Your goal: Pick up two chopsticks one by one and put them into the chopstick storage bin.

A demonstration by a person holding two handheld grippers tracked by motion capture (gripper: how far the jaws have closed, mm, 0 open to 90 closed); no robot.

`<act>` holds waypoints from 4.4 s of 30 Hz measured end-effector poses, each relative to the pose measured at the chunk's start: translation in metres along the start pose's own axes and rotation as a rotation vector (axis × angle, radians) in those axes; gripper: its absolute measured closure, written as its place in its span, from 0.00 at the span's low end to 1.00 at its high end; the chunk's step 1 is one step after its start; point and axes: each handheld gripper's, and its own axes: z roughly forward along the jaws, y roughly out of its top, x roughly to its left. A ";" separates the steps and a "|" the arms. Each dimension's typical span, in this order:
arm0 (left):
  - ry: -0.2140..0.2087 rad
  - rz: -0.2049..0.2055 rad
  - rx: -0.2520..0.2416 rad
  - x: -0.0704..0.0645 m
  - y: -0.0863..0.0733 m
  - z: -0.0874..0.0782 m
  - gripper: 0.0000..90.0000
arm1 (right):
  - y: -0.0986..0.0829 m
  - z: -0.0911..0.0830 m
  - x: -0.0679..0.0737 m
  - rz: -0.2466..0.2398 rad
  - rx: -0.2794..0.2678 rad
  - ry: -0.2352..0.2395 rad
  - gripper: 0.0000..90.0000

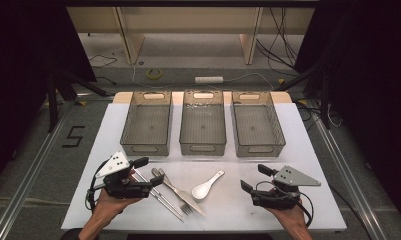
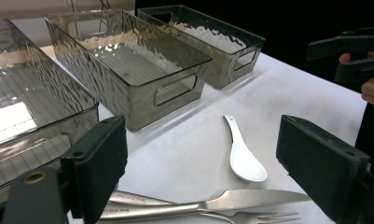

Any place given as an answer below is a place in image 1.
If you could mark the metal table knife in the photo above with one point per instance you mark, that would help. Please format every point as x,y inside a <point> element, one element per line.
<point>191,202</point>

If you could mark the grey translucent plastic bin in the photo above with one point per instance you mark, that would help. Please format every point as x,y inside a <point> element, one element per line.
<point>256,126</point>
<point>148,125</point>
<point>203,125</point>

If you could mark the person's left hand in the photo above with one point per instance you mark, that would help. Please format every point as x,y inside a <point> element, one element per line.
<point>114,205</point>

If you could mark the black curtain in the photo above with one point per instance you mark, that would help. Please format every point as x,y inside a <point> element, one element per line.
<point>21,83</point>
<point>371,83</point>

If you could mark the black metal stand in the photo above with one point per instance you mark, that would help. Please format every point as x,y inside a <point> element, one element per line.
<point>325,100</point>
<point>52,100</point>

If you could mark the person's right hand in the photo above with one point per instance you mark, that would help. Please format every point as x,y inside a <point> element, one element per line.
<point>289,216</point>

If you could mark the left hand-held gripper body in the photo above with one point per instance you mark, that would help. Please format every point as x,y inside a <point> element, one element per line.
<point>121,186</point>

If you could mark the white power strip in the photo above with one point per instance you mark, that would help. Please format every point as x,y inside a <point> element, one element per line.
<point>208,80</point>

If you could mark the yellow tape roll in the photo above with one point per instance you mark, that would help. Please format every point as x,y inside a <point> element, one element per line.
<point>153,70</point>

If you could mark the light wooden shelf unit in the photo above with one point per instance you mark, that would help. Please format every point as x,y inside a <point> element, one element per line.
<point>188,20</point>

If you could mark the white ceramic spoon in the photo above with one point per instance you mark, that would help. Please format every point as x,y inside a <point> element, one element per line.
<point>200,192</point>

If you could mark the aluminium floor rail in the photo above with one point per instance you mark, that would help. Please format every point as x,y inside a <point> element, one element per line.
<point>31,180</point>
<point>344,166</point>

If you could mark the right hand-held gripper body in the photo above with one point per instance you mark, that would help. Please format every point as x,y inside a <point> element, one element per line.
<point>281,196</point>

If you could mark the white table mat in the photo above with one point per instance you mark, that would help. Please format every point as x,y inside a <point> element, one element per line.
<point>228,206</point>

